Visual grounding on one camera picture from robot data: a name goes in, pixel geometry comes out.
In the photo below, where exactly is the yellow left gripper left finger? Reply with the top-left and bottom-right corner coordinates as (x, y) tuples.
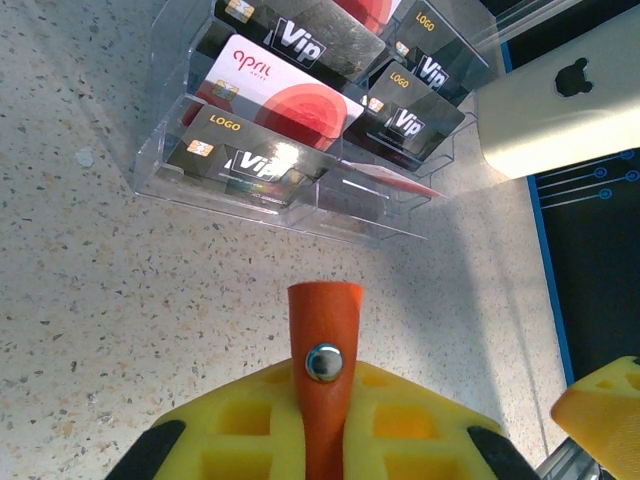
(104, 358), (310, 480)

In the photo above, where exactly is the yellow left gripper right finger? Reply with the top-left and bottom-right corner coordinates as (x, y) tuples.
(342, 359), (542, 480)

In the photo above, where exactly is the black VIP card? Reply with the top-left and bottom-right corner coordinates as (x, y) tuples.
(344, 60), (467, 164)
(197, 0), (387, 84)
(387, 0), (491, 106)
(164, 104), (341, 209)

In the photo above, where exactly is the white red April card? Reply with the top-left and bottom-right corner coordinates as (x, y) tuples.
(332, 0), (404, 36)
(182, 33), (365, 151)

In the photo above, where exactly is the white knife block orange top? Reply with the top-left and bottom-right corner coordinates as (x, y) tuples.
(474, 22), (640, 180)

